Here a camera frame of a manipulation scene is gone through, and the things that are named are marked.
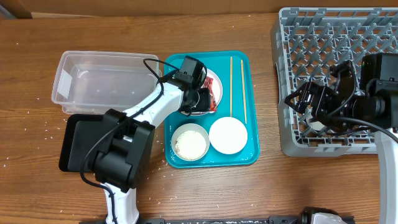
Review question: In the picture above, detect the red snack wrapper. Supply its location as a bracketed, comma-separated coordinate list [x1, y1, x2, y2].
[203, 77, 216, 111]

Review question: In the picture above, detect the white paper cup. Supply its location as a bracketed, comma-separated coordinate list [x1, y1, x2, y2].
[305, 109, 325, 131]

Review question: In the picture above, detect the grey bowl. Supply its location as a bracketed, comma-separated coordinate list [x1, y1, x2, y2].
[171, 123, 210, 162]

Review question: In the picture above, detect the wooden chopstick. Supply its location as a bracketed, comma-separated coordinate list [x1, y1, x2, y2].
[241, 60, 248, 124]
[229, 57, 233, 117]

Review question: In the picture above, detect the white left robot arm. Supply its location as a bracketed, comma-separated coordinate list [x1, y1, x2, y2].
[79, 77, 211, 223]

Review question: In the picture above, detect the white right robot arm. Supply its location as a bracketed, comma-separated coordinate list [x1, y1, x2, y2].
[284, 53, 397, 223]

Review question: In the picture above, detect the grey dishwasher rack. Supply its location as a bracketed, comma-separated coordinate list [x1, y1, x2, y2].
[271, 7, 397, 157]

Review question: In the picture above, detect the white round plate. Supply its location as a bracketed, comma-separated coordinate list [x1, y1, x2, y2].
[179, 68, 223, 116]

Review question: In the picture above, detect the teal serving tray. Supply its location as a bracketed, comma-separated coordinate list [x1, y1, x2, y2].
[164, 50, 260, 169]

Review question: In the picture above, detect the clear plastic bin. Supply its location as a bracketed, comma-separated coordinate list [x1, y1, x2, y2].
[52, 50, 162, 114]

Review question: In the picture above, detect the black tray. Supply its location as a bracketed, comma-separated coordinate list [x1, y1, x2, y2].
[58, 113, 152, 174]

